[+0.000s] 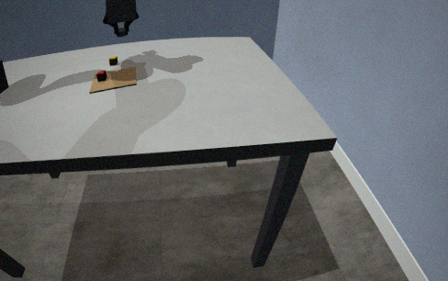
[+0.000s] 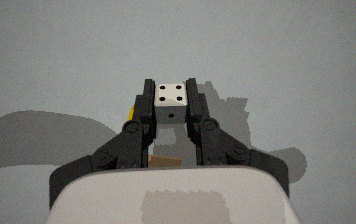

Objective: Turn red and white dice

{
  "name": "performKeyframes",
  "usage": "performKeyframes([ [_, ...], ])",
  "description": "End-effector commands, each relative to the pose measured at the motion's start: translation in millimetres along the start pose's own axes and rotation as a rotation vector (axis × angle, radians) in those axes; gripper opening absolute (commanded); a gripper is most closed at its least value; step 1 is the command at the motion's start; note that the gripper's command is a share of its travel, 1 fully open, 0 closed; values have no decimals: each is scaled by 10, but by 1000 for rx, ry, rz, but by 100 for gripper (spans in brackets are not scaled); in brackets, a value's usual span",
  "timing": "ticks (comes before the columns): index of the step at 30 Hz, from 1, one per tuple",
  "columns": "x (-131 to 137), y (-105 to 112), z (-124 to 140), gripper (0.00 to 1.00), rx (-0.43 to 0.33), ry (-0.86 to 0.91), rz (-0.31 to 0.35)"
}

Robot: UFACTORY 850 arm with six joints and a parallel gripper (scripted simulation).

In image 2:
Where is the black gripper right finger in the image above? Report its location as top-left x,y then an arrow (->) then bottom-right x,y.
186,78 -> 289,197

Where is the white die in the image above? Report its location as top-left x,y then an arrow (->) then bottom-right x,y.
154,84 -> 188,124

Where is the tan mat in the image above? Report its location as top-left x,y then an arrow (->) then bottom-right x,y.
148,155 -> 182,168

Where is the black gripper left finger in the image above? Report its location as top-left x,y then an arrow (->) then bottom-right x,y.
49,79 -> 157,211

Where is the yellow die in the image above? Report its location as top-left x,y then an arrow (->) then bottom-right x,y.
126,104 -> 135,122

